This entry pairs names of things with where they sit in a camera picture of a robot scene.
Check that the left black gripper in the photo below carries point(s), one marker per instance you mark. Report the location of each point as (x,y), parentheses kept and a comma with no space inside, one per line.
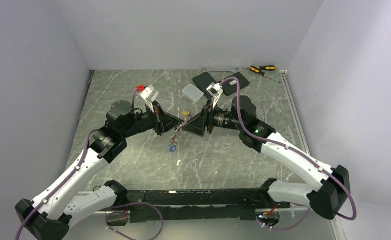
(163,121)

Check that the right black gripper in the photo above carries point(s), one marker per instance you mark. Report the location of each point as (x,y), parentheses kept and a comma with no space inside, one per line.
(196,125)

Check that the silver disc keyring with keys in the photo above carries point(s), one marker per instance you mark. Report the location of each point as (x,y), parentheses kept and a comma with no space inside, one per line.
(174,139)

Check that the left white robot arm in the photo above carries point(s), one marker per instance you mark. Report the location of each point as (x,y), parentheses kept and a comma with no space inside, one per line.
(51,214)

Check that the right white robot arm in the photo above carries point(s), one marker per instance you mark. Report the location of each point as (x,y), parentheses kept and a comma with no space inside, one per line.
(326,188)

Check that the silver wrench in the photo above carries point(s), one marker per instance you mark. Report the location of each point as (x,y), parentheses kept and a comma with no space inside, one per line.
(266,114)

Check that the yellow black screwdriver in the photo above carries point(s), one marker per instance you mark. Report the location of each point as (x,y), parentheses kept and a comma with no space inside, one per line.
(272,75)
(269,68)

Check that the white network switch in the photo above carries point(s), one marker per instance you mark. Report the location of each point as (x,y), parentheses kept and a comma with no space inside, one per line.
(193,93)

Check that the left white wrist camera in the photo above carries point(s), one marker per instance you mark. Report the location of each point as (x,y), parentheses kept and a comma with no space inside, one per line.
(149,94)

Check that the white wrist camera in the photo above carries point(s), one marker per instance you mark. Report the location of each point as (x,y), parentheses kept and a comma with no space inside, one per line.
(149,94)
(216,91)

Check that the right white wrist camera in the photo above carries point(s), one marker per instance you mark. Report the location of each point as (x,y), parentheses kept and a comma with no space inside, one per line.
(216,91)

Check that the black network switch large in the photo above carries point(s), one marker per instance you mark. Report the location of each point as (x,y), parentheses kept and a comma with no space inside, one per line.
(202,82)

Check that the black network switch small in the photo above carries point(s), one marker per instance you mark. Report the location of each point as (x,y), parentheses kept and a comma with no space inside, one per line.
(230,87)

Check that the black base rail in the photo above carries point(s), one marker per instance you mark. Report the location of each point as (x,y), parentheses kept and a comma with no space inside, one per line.
(244,204)

